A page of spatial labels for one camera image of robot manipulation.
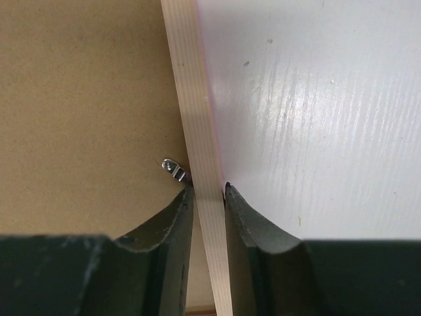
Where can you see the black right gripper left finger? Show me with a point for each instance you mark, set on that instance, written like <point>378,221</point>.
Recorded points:
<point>143,272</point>

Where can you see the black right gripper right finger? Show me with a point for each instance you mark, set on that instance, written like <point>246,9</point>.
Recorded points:
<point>275,273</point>

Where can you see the pink wooden picture frame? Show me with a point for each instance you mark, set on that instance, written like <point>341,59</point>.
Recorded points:
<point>183,32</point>

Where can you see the brown cardboard backing board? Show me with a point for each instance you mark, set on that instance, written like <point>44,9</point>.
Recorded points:
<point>89,111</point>

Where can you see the silver metal frame clip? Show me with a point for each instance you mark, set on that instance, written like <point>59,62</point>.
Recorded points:
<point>176,170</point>

